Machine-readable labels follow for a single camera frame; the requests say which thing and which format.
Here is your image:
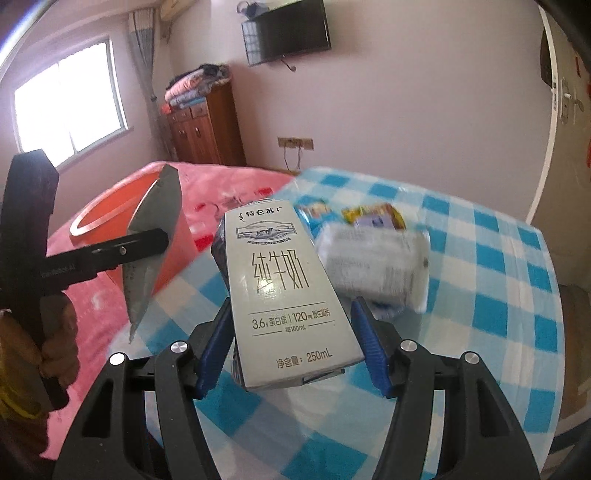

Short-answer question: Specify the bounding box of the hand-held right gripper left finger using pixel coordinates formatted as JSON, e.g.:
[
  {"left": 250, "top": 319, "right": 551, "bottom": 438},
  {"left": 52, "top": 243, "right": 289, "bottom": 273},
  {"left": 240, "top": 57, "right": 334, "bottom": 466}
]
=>
[{"left": 65, "top": 300, "right": 236, "bottom": 480}]

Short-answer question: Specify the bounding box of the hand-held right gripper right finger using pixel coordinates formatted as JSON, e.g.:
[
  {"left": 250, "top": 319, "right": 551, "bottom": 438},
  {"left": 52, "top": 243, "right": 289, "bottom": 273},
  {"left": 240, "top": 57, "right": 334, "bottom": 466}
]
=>
[{"left": 348, "top": 298, "right": 541, "bottom": 480}]

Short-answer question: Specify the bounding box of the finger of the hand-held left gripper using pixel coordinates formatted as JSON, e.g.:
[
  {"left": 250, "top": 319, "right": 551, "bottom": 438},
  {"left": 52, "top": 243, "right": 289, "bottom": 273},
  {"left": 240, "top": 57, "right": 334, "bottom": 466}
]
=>
[{"left": 91, "top": 230, "right": 170, "bottom": 278}]

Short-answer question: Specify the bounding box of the long foil wrapper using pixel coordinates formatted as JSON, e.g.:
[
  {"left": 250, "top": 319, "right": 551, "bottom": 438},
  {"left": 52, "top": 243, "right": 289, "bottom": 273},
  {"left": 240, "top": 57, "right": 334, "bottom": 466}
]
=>
[{"left": 121, "top": 165, "right": 184, "bottom": 344}]

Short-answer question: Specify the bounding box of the orange plastic bucket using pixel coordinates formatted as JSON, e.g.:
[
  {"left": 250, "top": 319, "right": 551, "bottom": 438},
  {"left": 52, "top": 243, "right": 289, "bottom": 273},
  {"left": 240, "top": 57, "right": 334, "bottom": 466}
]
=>
[{"left": 69, "top": 164, "right": 195, "bottom": 297}]

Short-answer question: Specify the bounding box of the white milk carton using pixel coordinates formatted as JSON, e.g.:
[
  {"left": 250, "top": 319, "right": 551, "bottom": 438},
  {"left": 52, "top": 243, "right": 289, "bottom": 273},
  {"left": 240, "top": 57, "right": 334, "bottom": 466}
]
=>
[
  {"left": 211, "top": 198, "right": 365, "bottom": 391},
  {"left": 318, "top": 224, "right": 431, "bottom": 315}
]

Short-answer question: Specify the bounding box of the person's left forearm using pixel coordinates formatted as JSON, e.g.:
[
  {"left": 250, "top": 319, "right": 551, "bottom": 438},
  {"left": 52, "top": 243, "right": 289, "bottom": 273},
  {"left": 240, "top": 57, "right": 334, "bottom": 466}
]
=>
[{"left": 0, "top": 307, "right": 51, "bottom": 462}]

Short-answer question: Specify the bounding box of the person's left hand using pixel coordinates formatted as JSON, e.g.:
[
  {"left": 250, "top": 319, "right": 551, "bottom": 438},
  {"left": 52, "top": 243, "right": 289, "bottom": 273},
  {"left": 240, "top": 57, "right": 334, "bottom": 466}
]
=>
[{"left": 37, "top": 294, "right": 82, "bottom": 393}]

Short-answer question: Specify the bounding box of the pink blanket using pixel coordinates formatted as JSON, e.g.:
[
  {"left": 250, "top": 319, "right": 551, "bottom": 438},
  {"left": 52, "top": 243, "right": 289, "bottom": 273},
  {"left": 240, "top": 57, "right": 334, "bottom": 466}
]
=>
[{"left": 44, "top": 161, "right": 303, "bottom": 464}]

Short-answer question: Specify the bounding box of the window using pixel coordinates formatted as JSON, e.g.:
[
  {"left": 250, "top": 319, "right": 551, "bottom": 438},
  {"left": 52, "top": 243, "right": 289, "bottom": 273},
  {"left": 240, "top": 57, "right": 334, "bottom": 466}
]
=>
[{"left": 14, "top": 39, "right": 128, "bottom": 162}]

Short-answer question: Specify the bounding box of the blue white checked tablecloth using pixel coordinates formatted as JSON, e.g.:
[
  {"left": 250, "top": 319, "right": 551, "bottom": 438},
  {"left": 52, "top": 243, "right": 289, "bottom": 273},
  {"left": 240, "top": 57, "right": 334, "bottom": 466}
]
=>
[{"left": 139, "top": 166, "right": 561, "bottom": 480}]

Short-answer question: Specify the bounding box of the brown wooden cabinet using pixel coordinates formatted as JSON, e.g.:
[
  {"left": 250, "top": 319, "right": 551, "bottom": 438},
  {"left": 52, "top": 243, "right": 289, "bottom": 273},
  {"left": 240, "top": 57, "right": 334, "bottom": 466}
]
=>
[{"left": 166, "top": 83, "right": 247, "bottom": 168}]

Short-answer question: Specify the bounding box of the grey curtain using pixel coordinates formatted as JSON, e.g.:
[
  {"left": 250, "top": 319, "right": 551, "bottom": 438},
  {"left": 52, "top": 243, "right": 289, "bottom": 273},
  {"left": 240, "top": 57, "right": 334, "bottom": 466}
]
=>
[{"left": 127, "top": 8, "right": 174, "bottom": 160}]

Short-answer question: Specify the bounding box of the pile of folded blankets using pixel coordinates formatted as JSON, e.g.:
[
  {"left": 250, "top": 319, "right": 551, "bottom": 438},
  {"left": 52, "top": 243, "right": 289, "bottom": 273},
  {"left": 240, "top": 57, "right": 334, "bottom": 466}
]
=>
[{"left": 164, "top": 64, "right": 232, "bottom": 110}]

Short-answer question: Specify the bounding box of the air conditioner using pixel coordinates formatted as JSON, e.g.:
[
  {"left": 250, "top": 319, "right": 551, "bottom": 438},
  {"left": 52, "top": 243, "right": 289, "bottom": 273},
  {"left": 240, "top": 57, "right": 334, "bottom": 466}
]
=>
[{"left": 159, "top": 0, "right": 195, "bottom": 22}]

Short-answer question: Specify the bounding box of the cream door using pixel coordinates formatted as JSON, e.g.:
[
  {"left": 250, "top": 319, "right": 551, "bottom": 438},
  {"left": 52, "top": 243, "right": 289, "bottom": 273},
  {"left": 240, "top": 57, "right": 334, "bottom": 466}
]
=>
[{"left": 526, "top": 0, "right": 591, "bottom": 227}]

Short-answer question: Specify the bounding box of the wall socket strip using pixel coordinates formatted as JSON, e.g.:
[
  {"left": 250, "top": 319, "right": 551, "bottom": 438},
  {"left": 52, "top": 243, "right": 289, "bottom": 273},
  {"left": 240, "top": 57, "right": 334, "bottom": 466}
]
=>
[{"left": 277, "top": 136, "right": 315, "bottom": 151}]

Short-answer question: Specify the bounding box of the wall television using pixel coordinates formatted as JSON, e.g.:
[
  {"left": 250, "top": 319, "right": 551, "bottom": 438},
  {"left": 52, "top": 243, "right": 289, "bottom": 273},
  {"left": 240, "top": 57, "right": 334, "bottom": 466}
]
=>
[{"left": 252, "top": 0, "right": 332, "bottom": 65}]

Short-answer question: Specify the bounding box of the metal door handle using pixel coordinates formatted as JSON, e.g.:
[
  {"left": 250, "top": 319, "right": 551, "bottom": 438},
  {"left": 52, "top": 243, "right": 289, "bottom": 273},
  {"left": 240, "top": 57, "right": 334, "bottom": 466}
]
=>
[{"left": 551, "top": 78, "right": 583, "bottom": 121}]

